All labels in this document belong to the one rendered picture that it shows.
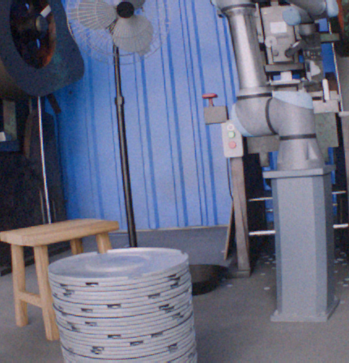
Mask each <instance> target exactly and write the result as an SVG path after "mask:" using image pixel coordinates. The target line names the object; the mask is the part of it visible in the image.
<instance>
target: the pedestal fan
mask: <svg viewBox="0 0 349 363"><path fill-rule="evenodd" d="M108 1H109V0H108ZM111 1H112V0H111ZM111 1H110V2H111ZM113 1H114V0H113ZM113 1H112V2H111V3H113V4H114V3H115V1H116V4H117V5H116V4H114V5H113V4H111V3H110V4H111V5H112V6H111V5H109V2H107V1H106V2H105V1H102V0H83V1H81V2H79V0H78V1H77V2H78V5H77V3H76V5H77V7H76V5H75V8H71V9H70V13H69V14H71V18H70V19H75V21H76V20H78V21H76V22H78V24H79V25H80V23H81V24H82V25H83V26H84V27H87V28H90V29H91V30H92V29H94V31H95V32H96V31H97V30H98V29H100V30H101V29H103V30H102V31H104V30H105V29H106V28H107V29H106V30H105V32H106V31H107V30H109V32H107V33H108V35H110V36H112V40H110V39H109V40H107V39H105V38H104V37H103V40H104V39H105V40H106V42H107V41H110V42H111V41H112V48H113V53H110V52H106V50H105V51H103V50H102V49H100V48H99V47H96V45H94V46H95V48H98V49H100V51H101V50H102V53H103V52H106V53H103V55H104V54H106V56H107V55H109V54H107V53H110V54H113V56H112V55H109V56H112V57H113V60H114V64H112V63H109V64H112V65H114V66H113V69H114V76H115V84H116V88H115V92H116V97H114V103H115V105H116V110H117V133H118V142H119V151H120V159H121V175H122V184H123V193H124V202H125V210H126V222H127V227H128V235H129V243H130V249H133V248H138V243H137V239H136V231H135V222H134V205H133V196H132V188H131V186H130V171H129V161H128V153H127V146H128V145H126V142H127V137H126V120H125V112H124V104H125V101H124V96H121V93H122V88H121V73H120V66H121V65H127V64H132V63H135V62H134V60H133V61H132V63H127V64H120V58H119V57H122V56H123V57H124V56H128V55H129V56H130V55H132V54H134V53H137V56H138V55H139V56H140V57H141V56H143V55H144V54H145V53H148V52H152V51H151V48H150V46H151V45H150V43H151V42H152V43H151V44H153V42H154V41H156V39H157V38H158V37H159V35H160V33H159V35H158V34H157V33H156V34H155V33H153V29H154V28H153V27H152V24H151V23H152V21H151V19H150V18H152V15H153V9H152V8H162V7H153V5H152V3H151V5H150V4H149V5H150V6H151V7H145V8H146V9H147V8H151V9H152V15H151V17H146V16H145V11H146V10H144V8H143V3H144V4H146V3H145V2H147V1H148V0H147V1H146V0H115V1H114V2H113ZM149 1H150V2H151V0H149ZM149 1H148V2H149ZM157 1H158V0H157ZM157 1H156V2H157ZM159 1H160V0H159ZM159 1H158V2H159ZM162 2H163V3H164V0H162ZM166 4H168V5H169V2H168V3H164V5H166ZM156 5H159V6H160V3H159V4H156ZM164 5H162V6H164ZM141 7H142V8H143V9H142V10H141V11H144V15H140V14H139V15H138V14H136V13H135V11H136V10H137V9H139V8H141ZM168 9H169V10H170V6H169V8H168ZM164 10H167V9H164ZM138 11H140V10H138ZM159 11H161V12H163V14H160V13H159V14H154V15H160V18H157V19H160V21H161V20H162V19H164V17H166V16H164V15H166V14H165V13H164V11H162V10H161V9H159ZM69 14H66V17H67V23H68V16H67V15H69ZM169 14H170V23H171V10H170V13H169ZM161 15H162V16H163V18H161ZM147 18H149V19H150V21H149V20H148V19H147ZM164 21H165V20H164ZM76 22H75V23H76ZM160 23H162V22H160ZM170 23H169V27H170ZM162 25H163V26H164V23H163V24H162ZM68 26H69V28H70V25H69V24H68ZM76 26H77V23H76ZM163 26H162V28H164V27H163ZM78 27H79V26H77V27H75V28H78ZM169 27H168V30H169ZM79 28H80V29H81V25H80V27H79ZM79 28H78V30H79ZM159 28H160V25H159ZM159 28H158V30H159ZM162 28H161V30H162ZM81 30H82V29H81ZM81 30H80V31H78V32H79V34H80V36H82V37H83V35H85V33H84V32H83V30H82V32H83V35H81V33H80V32H81ZM155 30H156V29H155ZM158 30H157V32H158ZM161 30H160V31H159V32H161ZM76 33H77V32H76ZM93 33H94V32H93ZM93 33H92V34H93ZM96 33H98V32H96ZM99 33H100V31H99ZM99 33H98V34H97V35H99V36H100V34H99ZM109 33H110V34H109ZM166 33H167V34H168V32H166ZM111 34H112V35H111ZM153 34H155V36H157V35H158V36H157V37H156V39H155V36H154V37H153ZM167 34H166V36H167ZM97 35H96V36H97ZM103 35H104V34H103ZM103 35H102V36H103ZM80 36H79V37H80ZM89 36H90V35H89ZM89 36H88V37H89ZM96 36H95V37H96ZM102 36H100V37H102ZM79 37H78V38H79ZM85 37H86V35H85ZM95 37H94V38H95ZM152 37H153V40H154V39H155V40H154V41H153V40H152ZM94 38H93V39H94ZM165 38H166V37H164V40H165ZM85 39H88V38H87V37H86V38H85ZM85 39H83V40H84V41H85ZM103 40H102V42H103ZM106 42H105V43H106ZM163 42H164V41H162V43H161V45H162V44H163ZM88 43H89V42H86V44H85V46H86V45H89V46H90V48H91V47H92V46H91V45H90V44H88ZM91 43H93V42H91ZM92 45H93V44H92ZM161 45H160V46H161ZM85 46H84V47H85ZM158 46H159V44H158ZM90 48H88V49H90ZM112 48H111V49H110V51H111V50H112ZM119 48H120V49H121V50H125V51H127V52H132V53H130V54H124V51H123V54H119V53H120V50H119ZM153 49H154V48H153ZM158 49H159V48H158ZM158 49H155V51H156V50H158ZM93 50H94V51H95V50H96V51H98V52H100V51H99V50H97V49H93ZM94 51H92V53H91V55H92V54H93V52H94ZM155 51H154V52H155ZM133 52H134V53H133ZM154 52H153V53H154ZM102 53H101V55H102ZM153 53H151V54H153ZM88 55H89V56H91V55H90V54H88ZM119 55H120V56H119ZM121 55H122V56H121ZM148 56H151V55H148ZM148 56H147V55H146V57H145V58H147V57H148ZM141 58H142V57H141ZM145 58H142V60H143V59H145ZM142 60H137V61H138V62H139V61H142ZM105 63H108V62H106V59H105ZM122 63H123V61H122Z"/></svg>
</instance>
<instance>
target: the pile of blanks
mask: <svg viewBox="0 0 349 363"><path fill-rule="evenodd" d="M188 263H189V261H188V262H187V263H186V264H185V265H184V266H182V267H180V268H177V269H175V270H173V271H170V272H167V273H164V274H160V275H155V276H148V277H144V278H139V279H137V278H135V279H132V280H126V281H113V282H104V283H100V282H91V283H83V282H74V281H68V280H60V279H56V278H54V277H52V276H51V275H50V274H49V272H48V274H49V283H50V288H51V289H52V292H51V294H52V298H53V304H52V306H53V309H54V311H55V312H56V318H55V320H56V324H57V326H58V332H59V333H60V338H61V339H60V343H61V347H62V354H63V356H64V362H65V363H198V354H197V351H196V342H195V332H194V329H195V323H194V310H193V307H194V305H193V299H192V294H191V292H192V284H191V283H190V281H191V275H190V273H189V264H188Z"/></svg>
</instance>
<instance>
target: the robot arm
mask: <svg viewBox="0 0 349 363"><path fill-rule="evenodd" d="M263 1H268V0H211V2H212V4H213V5H214V7H215V9H216V10H217V11H221V15H222V16H223V17H226V18H227V19H228V27H229V33H230V37H231V39H232V50H233V56H235V62H236V73H237V74H238V80H239V86H240V91H239V92H238V93H237V95H236V98H237V102H236V103H235V104H234V105H233V106H232V122H233V125H234V126H235V127H236V129H237V130H238V131H239V132H240V133H241V134H242V135H244V136H245V137H260V136H262V137H264V136H271V135H279V141H280V145H279V153H278V156H277V157H278V159H277V170H279V171H292V170H302V169H316V168H322V167H325V166H326V164H325V159H324V156H323V155H322V152H321V149H320V147H319V145H318V143H317V129H316V127H315V118H314V107H313V102H312V97H311V96H310V95H309V94H308V93H306V92H285V91H279V92H275V94H274V97H273V93H272V91H271V90H269V88H268V87H267V86H266V81H265V75H264V68H263V65H262V56H261V50H260V49H259V43H258V37H257V32H256V26H255V22H254V20H253V16H254V14H255V13H256V11H257V8H256V3H259V2H263ZM275 1H279V2H281V1H285V2H288V3H290V4H292V5H294V6H290V7H288V8H287V9H284V12H283V13H282V17H283V20H284V22H285V23H286V24H288V25H290V26H295V25H297V26H298V32H299V36H300V37H303V38H301V40H299V41H297V42H296V43H295V44H294V45H292V47H290V48H287V49H286V50H285V52H284V55H285V56H286V57H287V58H291V57H292V55H293V54H294V53H296V52H297V51H298V50H301V49H303V59H304V61H305V70H306V73H307V77H308V79H309V81H312V80H311V76H313V75H315V74H320V69H319V66H316V65H314V63H313V61H318V60H322V61H324V60H323V54H322V49H321V40H320V34H319V32H315V31H316V25H315V22H314V20H317V19H325V18H331V17H335V16H337V15H338V4H337V2H336V1H335V0H275ZM309 38H310V39H309Z"/></svg>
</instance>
